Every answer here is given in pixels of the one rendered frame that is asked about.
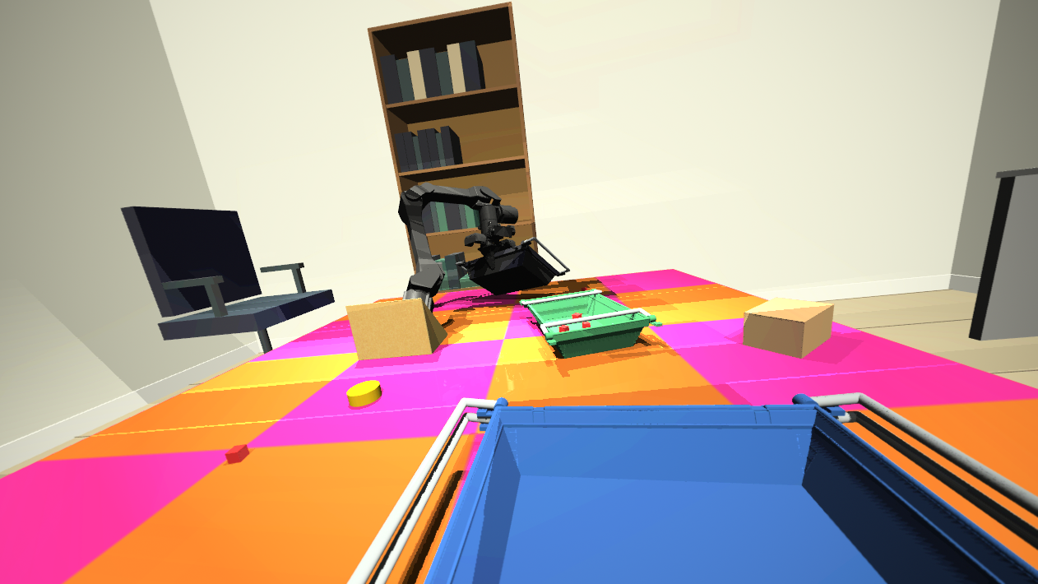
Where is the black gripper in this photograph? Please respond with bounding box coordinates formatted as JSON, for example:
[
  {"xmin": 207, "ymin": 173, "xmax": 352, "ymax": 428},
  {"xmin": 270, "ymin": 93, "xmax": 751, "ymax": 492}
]
[{"xmin": 464, "ymin": 219, "xmax": 516, "ymax": 269}]

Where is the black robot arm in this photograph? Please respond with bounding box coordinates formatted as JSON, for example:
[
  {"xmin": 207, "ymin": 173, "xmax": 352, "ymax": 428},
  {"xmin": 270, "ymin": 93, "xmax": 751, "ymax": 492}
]
[{"xmin": 398, "ymin": 183, "xmax": 518, "ymax": 313}]

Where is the yellow short cylinder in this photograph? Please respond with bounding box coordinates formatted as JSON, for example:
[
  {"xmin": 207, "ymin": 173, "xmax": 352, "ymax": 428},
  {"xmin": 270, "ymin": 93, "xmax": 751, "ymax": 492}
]
[{"xmin": 346, "ymin": 380, "xmax": 382, "ymax": 407}]

